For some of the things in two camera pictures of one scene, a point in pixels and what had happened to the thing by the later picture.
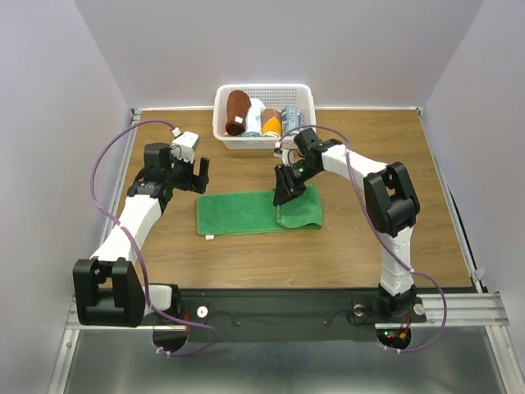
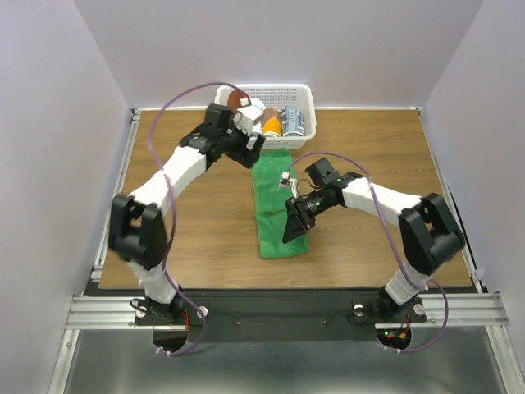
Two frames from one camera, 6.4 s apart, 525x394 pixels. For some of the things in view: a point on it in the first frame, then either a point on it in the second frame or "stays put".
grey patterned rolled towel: [291, 118] stays put
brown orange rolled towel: [271, 122] stays put
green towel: [256, 212] -> [269, 203]
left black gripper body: [180, 174] -> [235, 147]
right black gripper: [285, 188] -> [298, 218]
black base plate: [283, 315] stays put
